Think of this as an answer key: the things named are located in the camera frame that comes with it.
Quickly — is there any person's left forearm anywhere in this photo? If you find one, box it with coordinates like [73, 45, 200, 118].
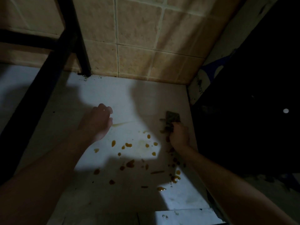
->
[0, 132, 99, 225]

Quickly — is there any person's right forearm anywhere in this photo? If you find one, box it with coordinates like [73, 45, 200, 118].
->
[178, 144, 298, 225]

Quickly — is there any person's left hand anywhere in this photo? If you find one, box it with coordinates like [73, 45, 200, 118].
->
[78, 103, 113, 142]

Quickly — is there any person's right hand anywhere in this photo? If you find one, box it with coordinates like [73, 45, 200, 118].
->
[169, 122, 190, 150]

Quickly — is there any white board with blue print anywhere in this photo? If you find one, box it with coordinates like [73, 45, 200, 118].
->
[187, 51, 237, 106]

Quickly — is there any black metal stove stand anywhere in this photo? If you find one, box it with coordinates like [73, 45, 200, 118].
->
[0, 0, 92, 185]

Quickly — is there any dark grey rag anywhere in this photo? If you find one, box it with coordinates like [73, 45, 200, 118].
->
[160, 111, 181, 134]

